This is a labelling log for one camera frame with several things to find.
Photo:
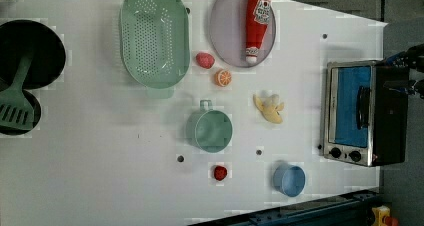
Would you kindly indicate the yellow red toy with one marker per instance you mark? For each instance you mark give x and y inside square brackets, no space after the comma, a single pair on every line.
[383,217]

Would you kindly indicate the silver black toaster oven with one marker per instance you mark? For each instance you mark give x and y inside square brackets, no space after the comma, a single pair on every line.
[365,118]

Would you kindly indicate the green plastic colander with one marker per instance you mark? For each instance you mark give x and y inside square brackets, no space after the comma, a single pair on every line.
[154,38]

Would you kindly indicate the green mug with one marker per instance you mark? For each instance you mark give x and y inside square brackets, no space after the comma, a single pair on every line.
[208,129]

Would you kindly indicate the grey round plate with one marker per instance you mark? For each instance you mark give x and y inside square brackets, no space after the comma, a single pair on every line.
[227,30]

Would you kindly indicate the small red toy fruit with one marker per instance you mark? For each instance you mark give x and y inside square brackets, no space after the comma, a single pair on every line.
[220,173]

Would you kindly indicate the green plastic spatula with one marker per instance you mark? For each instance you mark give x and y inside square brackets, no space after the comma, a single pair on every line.
[16,110]

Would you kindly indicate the peeled toy banana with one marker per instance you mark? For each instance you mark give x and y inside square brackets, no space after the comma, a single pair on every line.
[270,108]

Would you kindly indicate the small black cup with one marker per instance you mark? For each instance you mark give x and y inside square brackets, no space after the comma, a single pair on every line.
[37,112]

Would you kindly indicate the red plush ketchup bottle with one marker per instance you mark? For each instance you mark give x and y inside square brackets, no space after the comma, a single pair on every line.
[257,20]

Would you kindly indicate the toy orange half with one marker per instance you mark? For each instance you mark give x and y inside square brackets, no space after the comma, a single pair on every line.
[223,78]

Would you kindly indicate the blue bowl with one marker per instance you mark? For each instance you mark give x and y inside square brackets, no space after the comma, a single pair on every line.
[288,179]

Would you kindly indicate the pink toy strawberry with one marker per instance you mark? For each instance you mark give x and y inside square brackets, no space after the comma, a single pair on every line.
[205,60]

